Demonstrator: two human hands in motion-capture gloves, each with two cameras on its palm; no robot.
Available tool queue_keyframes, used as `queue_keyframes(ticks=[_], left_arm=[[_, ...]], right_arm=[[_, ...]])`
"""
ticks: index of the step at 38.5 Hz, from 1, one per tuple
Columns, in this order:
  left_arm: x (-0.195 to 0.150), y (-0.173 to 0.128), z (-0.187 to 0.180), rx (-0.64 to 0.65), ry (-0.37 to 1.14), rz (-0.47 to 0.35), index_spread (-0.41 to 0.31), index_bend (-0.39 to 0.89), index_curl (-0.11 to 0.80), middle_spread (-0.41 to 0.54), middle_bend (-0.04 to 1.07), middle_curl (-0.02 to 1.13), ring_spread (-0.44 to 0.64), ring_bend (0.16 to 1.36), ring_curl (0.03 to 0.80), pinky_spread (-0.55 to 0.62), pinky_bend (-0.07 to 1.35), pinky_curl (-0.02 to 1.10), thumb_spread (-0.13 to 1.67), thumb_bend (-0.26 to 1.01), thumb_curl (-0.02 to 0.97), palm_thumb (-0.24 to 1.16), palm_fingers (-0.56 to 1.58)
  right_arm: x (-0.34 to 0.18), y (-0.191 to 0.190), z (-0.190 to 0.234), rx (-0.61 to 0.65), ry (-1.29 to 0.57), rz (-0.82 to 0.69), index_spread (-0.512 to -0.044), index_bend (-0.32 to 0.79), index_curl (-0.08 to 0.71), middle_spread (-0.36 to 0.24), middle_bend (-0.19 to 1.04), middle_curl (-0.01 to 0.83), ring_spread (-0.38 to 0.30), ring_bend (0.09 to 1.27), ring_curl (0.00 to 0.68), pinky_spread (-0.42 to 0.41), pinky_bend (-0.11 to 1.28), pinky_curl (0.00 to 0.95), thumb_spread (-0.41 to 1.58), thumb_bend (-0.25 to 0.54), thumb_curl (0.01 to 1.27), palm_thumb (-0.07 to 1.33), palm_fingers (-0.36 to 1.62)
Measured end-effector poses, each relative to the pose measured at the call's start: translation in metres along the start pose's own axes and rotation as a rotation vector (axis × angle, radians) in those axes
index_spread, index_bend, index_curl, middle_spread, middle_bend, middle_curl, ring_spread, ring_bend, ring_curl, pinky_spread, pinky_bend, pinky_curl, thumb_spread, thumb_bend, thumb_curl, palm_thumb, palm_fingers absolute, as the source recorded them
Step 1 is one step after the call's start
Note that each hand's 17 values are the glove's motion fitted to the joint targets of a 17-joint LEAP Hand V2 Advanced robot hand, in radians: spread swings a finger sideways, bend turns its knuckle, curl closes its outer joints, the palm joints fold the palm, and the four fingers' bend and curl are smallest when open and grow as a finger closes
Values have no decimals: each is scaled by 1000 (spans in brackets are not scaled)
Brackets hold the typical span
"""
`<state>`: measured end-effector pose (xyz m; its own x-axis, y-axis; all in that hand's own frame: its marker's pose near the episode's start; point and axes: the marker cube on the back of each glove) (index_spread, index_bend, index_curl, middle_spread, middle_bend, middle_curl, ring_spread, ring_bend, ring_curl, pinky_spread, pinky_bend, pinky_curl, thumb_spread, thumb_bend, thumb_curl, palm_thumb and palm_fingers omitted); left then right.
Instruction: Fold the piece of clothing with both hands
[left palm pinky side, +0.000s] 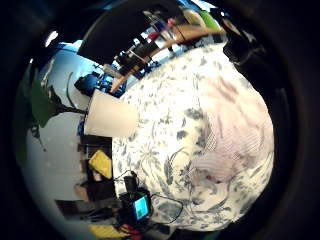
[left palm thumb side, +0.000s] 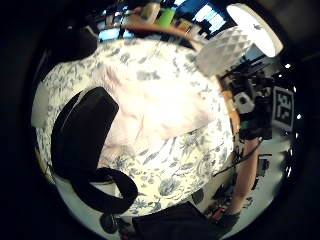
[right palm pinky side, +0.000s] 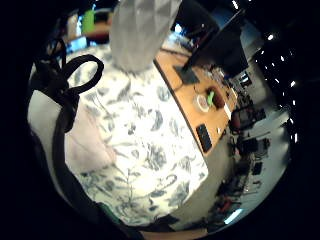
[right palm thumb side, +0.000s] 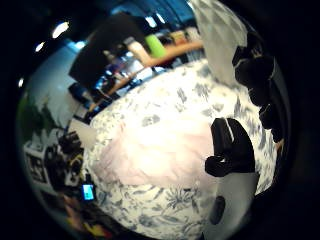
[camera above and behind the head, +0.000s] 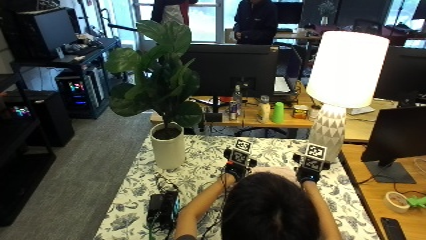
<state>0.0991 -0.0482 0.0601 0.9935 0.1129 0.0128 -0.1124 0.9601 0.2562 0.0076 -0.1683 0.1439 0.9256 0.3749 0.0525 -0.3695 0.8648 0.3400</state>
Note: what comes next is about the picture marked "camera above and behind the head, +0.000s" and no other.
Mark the person's left hand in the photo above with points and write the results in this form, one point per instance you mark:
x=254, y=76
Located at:
x=236, y=170

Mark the person's right hand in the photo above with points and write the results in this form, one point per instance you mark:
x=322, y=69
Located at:
x=310, y=175

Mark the left glove marker cube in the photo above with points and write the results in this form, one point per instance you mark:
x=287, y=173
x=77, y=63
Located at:
x=242, y=152

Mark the glove marker cube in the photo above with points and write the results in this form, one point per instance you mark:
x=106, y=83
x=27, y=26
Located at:
x=315, y=157
x=242, y=152

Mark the right glove marker cube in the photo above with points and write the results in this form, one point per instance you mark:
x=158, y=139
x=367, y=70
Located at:
x=315, y=157

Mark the pink cloth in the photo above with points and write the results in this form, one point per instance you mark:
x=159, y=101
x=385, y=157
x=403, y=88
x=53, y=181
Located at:
x=275, y=170

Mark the grey patterned lamp base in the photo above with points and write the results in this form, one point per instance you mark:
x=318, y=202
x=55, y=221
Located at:
x=328, y=131

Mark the white plant pot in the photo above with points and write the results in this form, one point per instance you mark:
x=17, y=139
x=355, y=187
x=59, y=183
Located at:
x=168, y=151

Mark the light wooden desk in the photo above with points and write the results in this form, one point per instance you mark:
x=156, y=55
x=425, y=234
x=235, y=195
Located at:
x=377, y=200

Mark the drink can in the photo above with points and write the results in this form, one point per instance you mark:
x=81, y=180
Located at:
x=234, y=110

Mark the yellow jar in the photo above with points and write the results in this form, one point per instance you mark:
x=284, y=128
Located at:
x=300, y=112

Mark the green plastic cup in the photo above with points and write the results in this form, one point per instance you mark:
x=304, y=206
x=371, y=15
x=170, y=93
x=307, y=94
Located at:
x=279, y=113

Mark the black electronics box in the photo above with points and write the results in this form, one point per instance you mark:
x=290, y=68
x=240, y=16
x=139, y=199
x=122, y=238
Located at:
x=162, y=208

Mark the roll of beige tape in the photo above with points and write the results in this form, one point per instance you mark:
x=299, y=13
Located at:
x=396, y=201

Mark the clear water bottle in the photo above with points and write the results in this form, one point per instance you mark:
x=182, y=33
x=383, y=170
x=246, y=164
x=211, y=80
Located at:
x=238, y=98

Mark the black monitor on square base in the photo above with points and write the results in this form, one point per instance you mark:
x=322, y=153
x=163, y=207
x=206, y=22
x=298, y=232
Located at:
x=397, y=133

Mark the blue floral tablecloth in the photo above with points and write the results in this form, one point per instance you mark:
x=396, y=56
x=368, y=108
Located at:
x=134, y=200

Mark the black smartphone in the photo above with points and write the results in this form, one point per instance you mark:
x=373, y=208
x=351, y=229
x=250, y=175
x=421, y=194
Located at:
x=393, y=229

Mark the green plastic toy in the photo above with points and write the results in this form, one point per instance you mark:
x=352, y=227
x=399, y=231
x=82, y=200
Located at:
x=417, y=201

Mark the black monitor with stand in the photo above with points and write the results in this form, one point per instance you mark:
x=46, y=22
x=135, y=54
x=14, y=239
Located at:
x=231, y=68

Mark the large-leaf green plant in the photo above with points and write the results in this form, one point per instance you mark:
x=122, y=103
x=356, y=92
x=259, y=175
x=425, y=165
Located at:
x=162, y=76

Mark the white lamp shade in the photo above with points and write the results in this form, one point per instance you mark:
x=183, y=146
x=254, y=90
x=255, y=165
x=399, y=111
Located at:
x=348, y=68

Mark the wide black monitor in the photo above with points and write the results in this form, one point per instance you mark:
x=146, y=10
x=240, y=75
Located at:
x=401, y=75

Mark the black computer tower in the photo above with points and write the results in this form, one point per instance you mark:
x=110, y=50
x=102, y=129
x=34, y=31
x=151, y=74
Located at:
x=82, y=93

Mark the black shelf table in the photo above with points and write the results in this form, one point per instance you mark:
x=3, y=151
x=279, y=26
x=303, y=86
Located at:
x=85, y=58

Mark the black screen on shelf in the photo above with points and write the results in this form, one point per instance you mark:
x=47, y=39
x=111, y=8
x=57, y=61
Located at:
x=49, y=33

